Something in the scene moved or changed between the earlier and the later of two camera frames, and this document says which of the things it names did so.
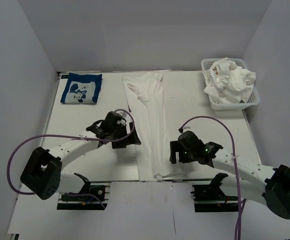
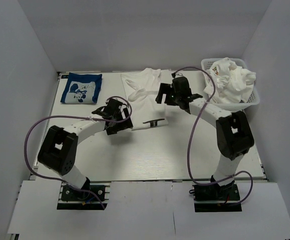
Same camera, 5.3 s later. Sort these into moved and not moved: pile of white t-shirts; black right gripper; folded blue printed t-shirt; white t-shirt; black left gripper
Moved: black right gripper; white t-shirt; black left gripper
Not moved: pile of white t-shirts; folded blue printed t-shirt
